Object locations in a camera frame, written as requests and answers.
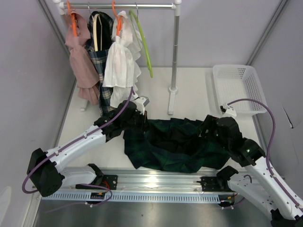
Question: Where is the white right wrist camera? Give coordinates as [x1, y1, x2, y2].
[220, 103, 237, 118]

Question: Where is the orange hanger with pink skirt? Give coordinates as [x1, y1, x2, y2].
[66, 1, 78, 37]

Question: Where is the white plastic basket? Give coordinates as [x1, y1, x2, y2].
[213, 64, 267, 111]

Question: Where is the navy plaid skirt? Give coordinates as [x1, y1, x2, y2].
[85, 11, 114, 116]

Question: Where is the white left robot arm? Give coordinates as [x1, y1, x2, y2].
[27, 101, 148, 197]

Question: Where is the aluminium mounting rail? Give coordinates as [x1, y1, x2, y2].
[54, 167, 285, 195]

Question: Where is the orange plastic hanger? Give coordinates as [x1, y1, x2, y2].
[112, 0, 122, 36]

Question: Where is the silver clothes rack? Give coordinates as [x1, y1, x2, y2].
[52, 0, 182, 115]

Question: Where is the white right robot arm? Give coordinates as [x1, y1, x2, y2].
[198, 115, 303, 227]

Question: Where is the white slotted cable duct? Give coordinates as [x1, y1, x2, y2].
[43, 191, 220, 204]

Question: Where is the green plastic hanger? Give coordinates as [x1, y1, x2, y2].
[128, 10, 153, 78]

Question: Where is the white pleated skirt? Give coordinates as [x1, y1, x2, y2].
[103, 11, 141, 108]

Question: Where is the dark green plaid skirt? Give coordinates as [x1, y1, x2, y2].
[123, 118, 230, 173]

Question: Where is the pink skirt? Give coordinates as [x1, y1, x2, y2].
[65, 13, 99, 105]

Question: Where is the cream hanger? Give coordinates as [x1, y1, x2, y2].
[93, 14, 102, 52]

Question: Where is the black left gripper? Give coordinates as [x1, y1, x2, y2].
[122, 109, 151, 134]

